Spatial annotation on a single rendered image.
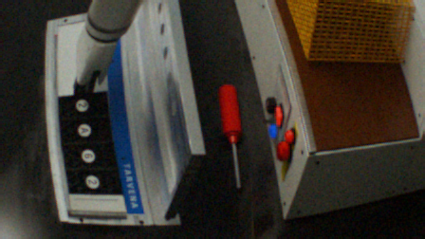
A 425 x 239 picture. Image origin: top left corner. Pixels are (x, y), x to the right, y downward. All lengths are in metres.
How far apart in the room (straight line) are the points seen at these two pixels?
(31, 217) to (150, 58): 0.36
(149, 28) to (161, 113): 0.17
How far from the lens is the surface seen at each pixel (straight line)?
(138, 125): 1.74
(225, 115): 1.76
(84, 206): 1.64
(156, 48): 1.72
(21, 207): 1.67
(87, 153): 1.69
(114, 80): 1.79
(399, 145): 1.60
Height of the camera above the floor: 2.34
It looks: 54 degrees down
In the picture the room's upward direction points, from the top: 11 degrees clockwise
